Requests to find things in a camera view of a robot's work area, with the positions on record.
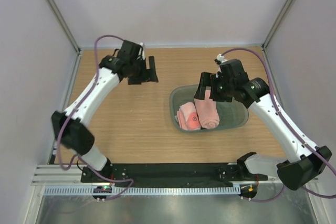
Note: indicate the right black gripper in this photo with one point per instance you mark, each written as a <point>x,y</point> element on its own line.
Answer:
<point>207,80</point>

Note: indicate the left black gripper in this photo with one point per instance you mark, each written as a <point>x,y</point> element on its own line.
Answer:
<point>148,75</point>

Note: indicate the plain pink towel pile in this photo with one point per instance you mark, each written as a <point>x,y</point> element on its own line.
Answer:
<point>207,112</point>

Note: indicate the pink rabbit pattern towel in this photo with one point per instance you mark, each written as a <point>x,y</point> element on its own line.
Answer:
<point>187,117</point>

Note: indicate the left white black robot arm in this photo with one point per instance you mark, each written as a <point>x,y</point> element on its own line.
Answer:
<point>71,125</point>

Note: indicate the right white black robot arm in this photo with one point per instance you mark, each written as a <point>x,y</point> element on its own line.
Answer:
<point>305,159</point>

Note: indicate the clear teal plastic bin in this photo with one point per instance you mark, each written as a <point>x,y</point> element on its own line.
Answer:
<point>231,114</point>

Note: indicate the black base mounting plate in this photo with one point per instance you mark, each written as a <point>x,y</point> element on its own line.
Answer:
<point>227,172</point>

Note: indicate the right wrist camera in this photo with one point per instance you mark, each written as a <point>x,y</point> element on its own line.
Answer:
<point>230,69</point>

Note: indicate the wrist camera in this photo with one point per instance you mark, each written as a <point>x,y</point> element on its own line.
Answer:
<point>131,51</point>
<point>230,69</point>

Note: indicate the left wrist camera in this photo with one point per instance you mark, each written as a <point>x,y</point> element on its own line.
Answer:
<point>131,51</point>

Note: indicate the left aluminium frame post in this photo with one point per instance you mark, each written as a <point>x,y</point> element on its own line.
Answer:
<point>61,21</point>

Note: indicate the aluminium frame post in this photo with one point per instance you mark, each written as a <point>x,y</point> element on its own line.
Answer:
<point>61,21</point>
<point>279,19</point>

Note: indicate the right aluminium frame post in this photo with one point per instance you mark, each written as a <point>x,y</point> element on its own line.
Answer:
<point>279,19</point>

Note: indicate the slotted metal cable rail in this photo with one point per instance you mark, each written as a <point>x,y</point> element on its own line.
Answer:
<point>110,191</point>

